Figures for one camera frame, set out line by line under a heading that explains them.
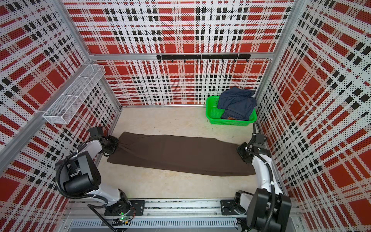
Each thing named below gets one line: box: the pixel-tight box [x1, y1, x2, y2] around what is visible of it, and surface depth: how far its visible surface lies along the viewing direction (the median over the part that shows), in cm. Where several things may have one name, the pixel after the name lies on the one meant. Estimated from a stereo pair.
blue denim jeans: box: [217, 87, 258, 121], surface depth 116 cm
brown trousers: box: [107, 131, 257, 176], surface depth 93 cm
